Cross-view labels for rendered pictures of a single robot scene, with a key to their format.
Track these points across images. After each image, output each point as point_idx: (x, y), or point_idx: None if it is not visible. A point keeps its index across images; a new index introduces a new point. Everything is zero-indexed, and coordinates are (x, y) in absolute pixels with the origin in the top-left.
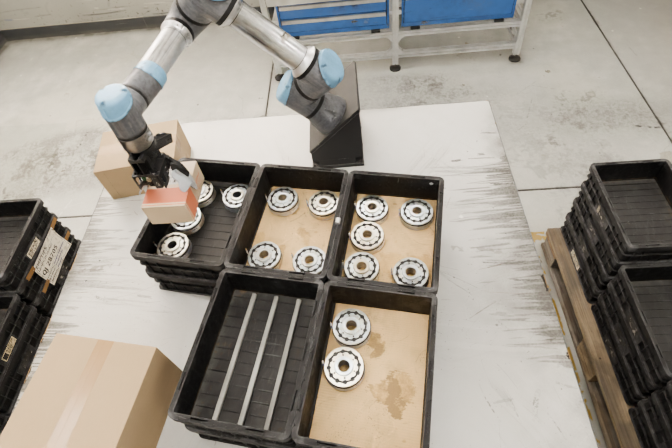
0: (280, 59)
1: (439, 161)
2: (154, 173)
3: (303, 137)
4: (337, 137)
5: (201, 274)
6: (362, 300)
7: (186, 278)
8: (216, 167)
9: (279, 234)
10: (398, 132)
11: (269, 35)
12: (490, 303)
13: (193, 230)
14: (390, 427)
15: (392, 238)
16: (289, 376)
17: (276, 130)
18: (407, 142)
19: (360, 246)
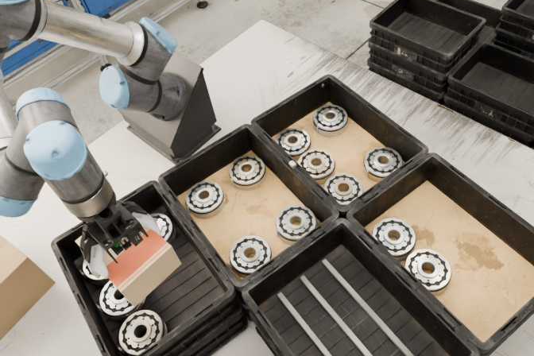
0: (110, 49)
1: (278, 83)
2: (129, 226)
3: (133, 148)
4: (190, 113)
5: (205, 328)
6: (377, 210)
7: (189, 350)
8: None
9: (235, 229)
10: (218, 85)
11: (90, 25)
12: (432, 148)
13: (143, 300)
14: (504, 277)
15: (333, 152)
16: (393, 324)
17: (97, 161)
18: (236, 87)
19: (322, 175)
